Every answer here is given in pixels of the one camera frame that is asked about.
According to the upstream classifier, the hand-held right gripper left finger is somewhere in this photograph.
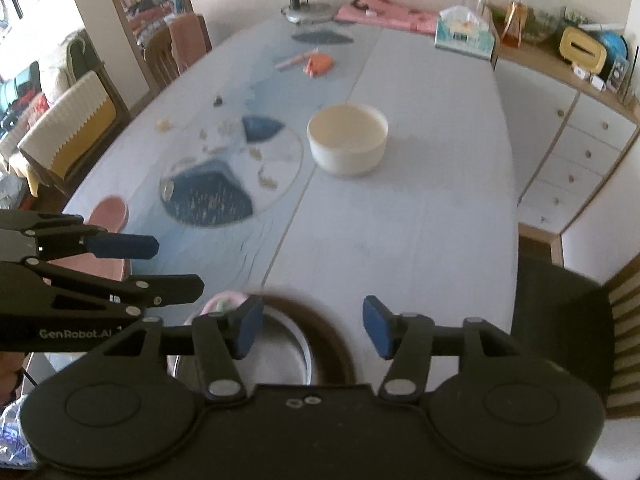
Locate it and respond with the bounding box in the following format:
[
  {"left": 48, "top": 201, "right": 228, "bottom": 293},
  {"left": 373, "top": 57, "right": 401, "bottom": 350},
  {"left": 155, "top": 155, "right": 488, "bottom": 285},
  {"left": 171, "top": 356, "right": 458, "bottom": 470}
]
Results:
[{"left": 105, "top": 293, "right": 265, "bottom": 402}]

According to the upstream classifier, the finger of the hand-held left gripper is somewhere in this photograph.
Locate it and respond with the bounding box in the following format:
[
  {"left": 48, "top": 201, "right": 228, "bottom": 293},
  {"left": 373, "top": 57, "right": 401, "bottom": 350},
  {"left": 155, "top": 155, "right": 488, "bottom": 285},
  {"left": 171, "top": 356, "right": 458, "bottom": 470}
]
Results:
[
  {"left": 0, "top": 262, "right": 206, "bottom": 318},
  {"left": 0, "top": 211, "right": 160, "bottom": 264}
]

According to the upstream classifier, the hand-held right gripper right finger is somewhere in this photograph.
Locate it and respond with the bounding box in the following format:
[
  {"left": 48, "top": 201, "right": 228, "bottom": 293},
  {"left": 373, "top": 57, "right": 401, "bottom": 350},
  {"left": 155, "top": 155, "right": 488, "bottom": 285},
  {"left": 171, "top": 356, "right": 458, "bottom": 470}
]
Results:
[{"left": 363, "top": 295, "right": 522, "bottom": 404}]

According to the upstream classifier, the pink steel-lined pot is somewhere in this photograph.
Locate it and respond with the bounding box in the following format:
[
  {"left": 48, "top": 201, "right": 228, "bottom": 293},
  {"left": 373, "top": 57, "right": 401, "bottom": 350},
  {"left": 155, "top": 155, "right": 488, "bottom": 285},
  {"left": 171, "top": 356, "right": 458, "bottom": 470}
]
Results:
[{"left": 167, "top": 290, "right": 315, "bottom": 389}]

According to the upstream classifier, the pink mouse-shaped plate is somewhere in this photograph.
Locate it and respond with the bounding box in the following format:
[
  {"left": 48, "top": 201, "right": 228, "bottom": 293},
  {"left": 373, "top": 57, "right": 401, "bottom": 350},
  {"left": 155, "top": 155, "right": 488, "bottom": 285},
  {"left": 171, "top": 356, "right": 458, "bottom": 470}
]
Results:
[{"left": 49, "top": 195, "right": 132, "bottom": 282}]

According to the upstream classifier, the cream round bowl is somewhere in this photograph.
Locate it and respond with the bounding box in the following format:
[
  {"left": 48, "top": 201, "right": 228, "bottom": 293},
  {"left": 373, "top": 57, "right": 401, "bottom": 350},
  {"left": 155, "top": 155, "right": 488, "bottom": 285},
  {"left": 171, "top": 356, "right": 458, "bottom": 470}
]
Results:
[{"left": 305, "top": 103, "right": 390, "bottom": 177}]

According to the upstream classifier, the pale blue printed tablecloth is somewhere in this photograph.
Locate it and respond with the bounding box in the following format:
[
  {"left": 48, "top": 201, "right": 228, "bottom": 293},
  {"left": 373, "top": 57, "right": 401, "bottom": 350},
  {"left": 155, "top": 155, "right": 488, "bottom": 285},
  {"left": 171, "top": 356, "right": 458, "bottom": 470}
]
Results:
[{"left": 29, "top": 12, "right": 522, "bottom": 392}]

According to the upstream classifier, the chair with cream cover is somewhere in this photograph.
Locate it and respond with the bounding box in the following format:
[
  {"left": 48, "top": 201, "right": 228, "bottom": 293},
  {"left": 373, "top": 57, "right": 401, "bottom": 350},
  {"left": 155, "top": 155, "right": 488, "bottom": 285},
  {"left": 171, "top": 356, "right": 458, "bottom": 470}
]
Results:
[{"left": 16, "top": 70, "right": 122, "bottom": 197}]

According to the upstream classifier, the dark upholstered chair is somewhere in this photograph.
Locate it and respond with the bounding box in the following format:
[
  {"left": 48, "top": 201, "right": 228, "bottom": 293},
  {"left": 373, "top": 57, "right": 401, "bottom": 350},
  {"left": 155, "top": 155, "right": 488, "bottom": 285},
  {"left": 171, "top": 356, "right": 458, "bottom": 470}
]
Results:
[{"left": 509, "top": 254, "right": 617, "bottom": 422}]

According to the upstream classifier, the wooden chair with pink cloth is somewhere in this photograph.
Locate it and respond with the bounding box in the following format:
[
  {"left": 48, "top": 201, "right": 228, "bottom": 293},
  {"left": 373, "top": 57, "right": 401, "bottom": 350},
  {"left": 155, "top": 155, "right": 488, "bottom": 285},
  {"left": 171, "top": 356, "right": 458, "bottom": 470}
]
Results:
[{"left": 144, "top": 13, "right": 214, "bottom": 89}]

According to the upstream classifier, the wooden slatted chair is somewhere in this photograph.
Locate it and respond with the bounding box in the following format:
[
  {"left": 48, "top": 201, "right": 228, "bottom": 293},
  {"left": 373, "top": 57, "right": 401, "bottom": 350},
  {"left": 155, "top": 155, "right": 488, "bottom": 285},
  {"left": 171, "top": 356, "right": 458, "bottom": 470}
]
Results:
[{"left": 601, "top": 259, "right": 640, "bottom": 419}]

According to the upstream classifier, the white drawer cabinet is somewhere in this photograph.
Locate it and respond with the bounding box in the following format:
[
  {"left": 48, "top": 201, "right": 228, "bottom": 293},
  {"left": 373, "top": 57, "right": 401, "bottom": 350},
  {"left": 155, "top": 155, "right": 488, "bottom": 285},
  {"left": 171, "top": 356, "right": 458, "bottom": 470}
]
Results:
[{"left": 492, "top": 42, "right": 640, "bottom": 237}]

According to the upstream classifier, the small orange object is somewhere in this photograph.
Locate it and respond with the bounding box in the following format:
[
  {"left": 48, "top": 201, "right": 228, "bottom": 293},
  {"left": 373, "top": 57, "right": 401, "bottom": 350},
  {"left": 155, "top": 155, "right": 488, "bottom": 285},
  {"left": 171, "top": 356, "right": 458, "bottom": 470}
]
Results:
[{"left": 303, "top": 53, "right": 335, "bottom": 77}]

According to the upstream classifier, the teal tissue box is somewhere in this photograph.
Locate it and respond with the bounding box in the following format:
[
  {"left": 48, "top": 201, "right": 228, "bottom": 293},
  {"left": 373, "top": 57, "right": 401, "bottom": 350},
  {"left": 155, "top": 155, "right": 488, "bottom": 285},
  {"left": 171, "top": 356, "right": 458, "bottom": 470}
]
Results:
[{"left": 433, "top": 5, "right": 496, "bottom": 61}]

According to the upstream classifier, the pink printed cloth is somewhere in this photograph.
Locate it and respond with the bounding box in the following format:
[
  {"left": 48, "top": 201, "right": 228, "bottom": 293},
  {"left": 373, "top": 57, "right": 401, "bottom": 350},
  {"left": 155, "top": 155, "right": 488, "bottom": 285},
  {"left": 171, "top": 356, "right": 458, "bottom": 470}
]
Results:
[{"left": 333, "top": 0, "right": 442, "bottom": 36}]

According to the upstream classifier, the yellow box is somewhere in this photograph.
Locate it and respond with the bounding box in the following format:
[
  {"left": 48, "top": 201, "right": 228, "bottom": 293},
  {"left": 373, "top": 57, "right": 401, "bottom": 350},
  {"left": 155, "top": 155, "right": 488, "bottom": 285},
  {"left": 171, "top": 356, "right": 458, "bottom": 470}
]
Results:
[{"left": 558, "top": 27, "right": 609, "bottom": 79}]

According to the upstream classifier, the glass bowl jar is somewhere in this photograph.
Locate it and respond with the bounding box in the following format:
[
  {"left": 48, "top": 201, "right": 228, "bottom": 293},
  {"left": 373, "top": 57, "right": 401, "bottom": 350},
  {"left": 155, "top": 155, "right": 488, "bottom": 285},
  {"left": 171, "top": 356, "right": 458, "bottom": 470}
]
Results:
[{"left": 487, "top": 0, "right": 564, "bottom": 44}]

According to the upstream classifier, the blue globe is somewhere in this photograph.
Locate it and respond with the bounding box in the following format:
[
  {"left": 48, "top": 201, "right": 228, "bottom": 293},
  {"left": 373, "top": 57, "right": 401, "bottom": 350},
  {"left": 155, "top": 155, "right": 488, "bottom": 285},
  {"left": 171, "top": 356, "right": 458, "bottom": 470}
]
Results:
[{"left": 597, "top": 30, "right": 629, "bottom": 69}]

